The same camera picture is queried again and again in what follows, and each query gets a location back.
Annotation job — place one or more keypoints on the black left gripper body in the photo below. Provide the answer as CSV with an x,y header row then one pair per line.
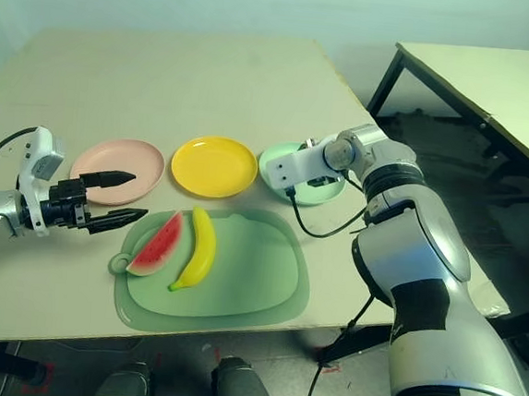
x,y
67,204

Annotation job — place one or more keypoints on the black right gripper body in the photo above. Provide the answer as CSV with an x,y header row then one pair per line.
x,y
325,182

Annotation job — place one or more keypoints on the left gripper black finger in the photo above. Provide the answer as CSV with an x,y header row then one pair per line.
x,y
114,219
108,178

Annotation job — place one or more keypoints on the toy watermelon slice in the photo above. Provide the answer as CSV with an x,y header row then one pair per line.
x,y
155,249

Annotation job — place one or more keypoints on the toy yellow banana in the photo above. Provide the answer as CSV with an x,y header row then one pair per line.
x,y
199,252

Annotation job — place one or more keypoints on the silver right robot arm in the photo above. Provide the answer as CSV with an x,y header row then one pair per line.
x,y
425,267

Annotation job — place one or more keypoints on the mint green plastic plate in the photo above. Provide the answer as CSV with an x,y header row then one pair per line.
x,y
322,197

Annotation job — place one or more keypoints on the pink plastic plate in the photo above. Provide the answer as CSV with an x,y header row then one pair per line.
x,y
124,158

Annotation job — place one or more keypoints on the yellow plastic plate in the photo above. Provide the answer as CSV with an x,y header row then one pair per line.
x,y
213,168

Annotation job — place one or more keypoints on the green cutting board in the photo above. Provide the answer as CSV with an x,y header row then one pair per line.
x,y
239,274

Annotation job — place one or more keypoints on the black table foot bar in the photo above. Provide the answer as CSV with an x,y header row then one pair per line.
x,y
349,342
0,360

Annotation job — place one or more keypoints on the clear plastic film scrap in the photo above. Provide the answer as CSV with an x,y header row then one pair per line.
x,y
492,301

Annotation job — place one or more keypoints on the grey robot right leg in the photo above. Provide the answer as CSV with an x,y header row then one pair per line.
x,y
243,386

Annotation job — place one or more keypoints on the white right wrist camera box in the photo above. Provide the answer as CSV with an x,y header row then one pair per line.
x,y
290,170

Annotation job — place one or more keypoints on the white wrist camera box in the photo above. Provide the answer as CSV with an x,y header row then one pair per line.
x,y
36,159
290,170

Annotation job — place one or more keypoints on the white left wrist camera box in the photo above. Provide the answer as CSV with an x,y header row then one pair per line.
x,y
36,159

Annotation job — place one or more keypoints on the side table with black frame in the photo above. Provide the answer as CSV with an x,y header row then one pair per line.
x,y
487,88

